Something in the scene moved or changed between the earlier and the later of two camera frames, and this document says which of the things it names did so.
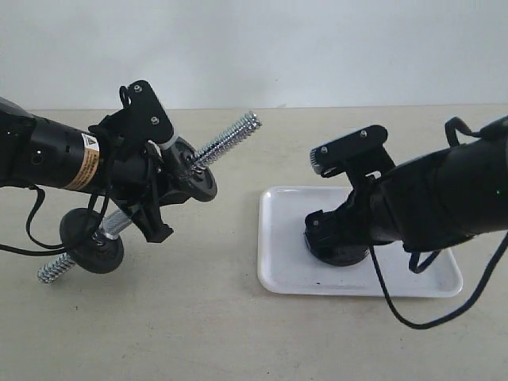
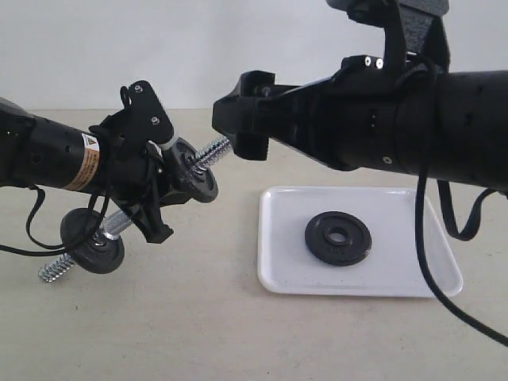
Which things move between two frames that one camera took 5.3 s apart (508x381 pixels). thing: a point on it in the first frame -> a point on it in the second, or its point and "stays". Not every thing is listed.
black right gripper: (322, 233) -> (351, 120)
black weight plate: (338, 240) stays
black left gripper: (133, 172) stays
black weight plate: (76, 229) stays
